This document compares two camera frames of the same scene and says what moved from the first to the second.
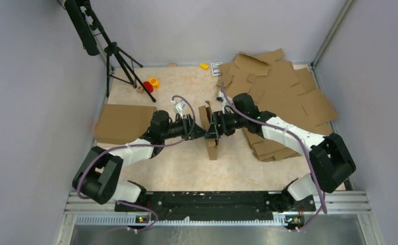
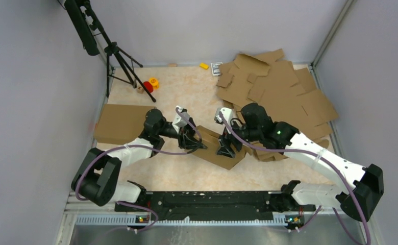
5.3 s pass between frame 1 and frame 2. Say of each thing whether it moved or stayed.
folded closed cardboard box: stayed
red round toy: stayed
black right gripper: moved
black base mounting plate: stayed
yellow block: stayed
